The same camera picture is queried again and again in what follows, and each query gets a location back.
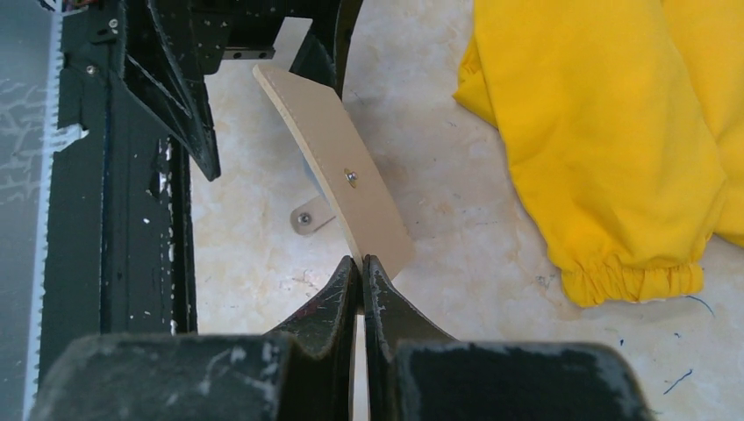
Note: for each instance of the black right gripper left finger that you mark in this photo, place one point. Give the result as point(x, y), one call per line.
point(316, 375)

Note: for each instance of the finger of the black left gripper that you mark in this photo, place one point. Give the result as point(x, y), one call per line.
point(322, 56)
point(159, 66)

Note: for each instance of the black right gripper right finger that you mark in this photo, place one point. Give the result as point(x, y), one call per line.
point(390, 320)

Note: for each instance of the beige card holder wallet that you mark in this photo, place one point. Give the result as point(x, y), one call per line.
point(340, 161)

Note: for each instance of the yellow jacket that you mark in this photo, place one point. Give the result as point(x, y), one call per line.
point(622, 123)

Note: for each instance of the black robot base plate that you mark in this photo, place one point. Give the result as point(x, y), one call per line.
point(120, 254)

